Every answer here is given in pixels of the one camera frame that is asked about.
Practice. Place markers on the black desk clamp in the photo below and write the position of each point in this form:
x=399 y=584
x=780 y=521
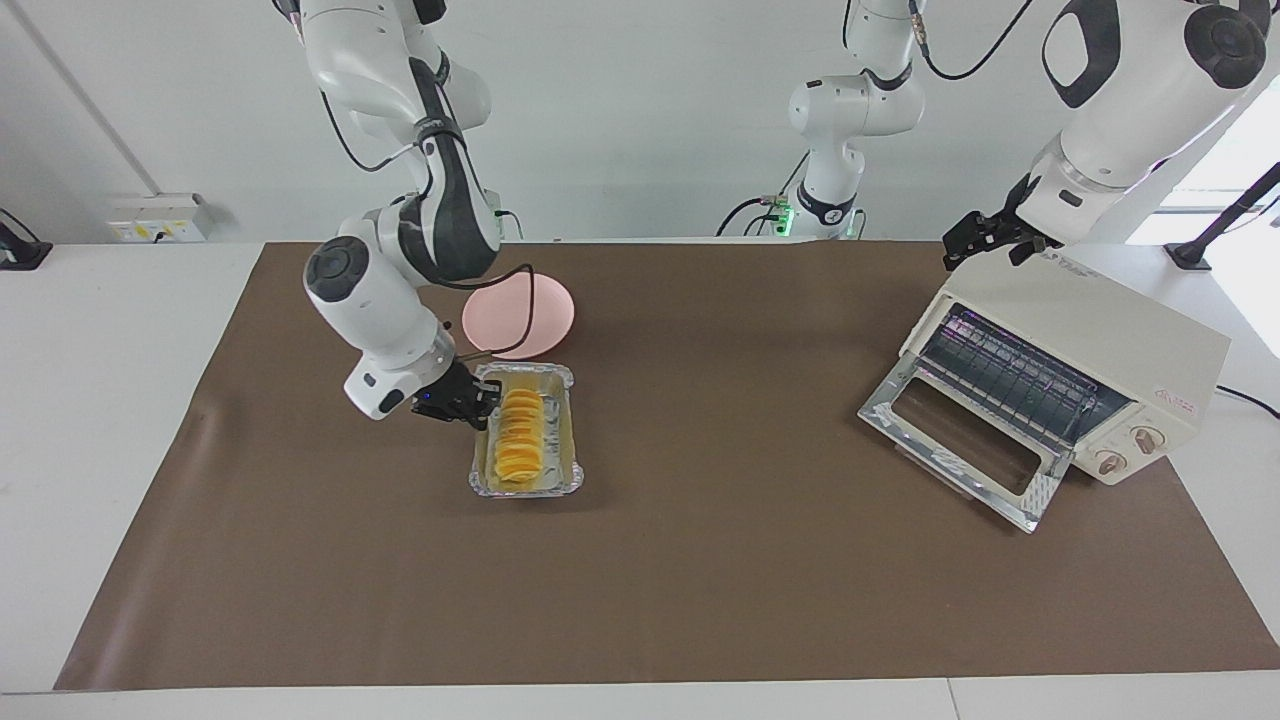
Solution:
x=22 y=250

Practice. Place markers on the white wall socket box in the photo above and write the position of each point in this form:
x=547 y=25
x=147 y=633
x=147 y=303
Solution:
x=150 y=220

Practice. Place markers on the cream toaster oven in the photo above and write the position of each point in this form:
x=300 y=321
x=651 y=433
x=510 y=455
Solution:
x=1100 y=320

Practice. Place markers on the glass oven door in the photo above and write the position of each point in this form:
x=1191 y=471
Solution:
x=1045 y=490

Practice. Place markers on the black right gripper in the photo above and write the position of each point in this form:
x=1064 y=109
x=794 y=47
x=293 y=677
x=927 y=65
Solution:
x=450 y=395

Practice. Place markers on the metal oven rack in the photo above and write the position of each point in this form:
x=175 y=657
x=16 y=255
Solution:
x=1010 y=380

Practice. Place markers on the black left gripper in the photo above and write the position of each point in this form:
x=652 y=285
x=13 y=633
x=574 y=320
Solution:
x=1000 y=228

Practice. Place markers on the pink round plate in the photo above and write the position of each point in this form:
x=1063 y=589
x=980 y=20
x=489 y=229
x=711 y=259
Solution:
x=550 y=315

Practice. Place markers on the beige oven knob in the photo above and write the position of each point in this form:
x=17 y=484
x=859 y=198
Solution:
x=1112 y=463
x=1148 y=440

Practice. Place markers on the brown table mat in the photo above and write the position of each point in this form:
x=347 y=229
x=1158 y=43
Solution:
x=740 y=580

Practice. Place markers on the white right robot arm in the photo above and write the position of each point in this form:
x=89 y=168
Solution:
x=375 y=290

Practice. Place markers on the aluminium foil baking tray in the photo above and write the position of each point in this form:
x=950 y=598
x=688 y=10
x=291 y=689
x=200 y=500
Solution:
x=565 y=440

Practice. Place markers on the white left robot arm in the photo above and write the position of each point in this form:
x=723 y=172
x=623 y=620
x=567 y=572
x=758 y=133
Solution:
x=1130 y=110

